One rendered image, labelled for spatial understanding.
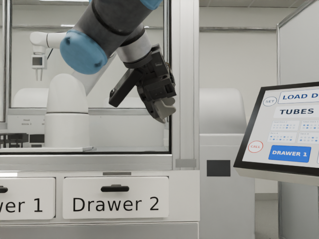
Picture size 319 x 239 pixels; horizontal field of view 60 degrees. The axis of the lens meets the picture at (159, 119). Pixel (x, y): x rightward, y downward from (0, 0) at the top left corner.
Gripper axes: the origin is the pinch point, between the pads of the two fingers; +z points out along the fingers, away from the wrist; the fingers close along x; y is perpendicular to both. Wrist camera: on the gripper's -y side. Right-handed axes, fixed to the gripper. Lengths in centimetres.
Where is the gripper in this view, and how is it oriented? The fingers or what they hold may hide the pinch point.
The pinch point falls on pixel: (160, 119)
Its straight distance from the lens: 73.0
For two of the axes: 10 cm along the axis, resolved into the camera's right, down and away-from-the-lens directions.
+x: -0.4, -6.7, 7.4
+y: 9.3, -2.9, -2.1
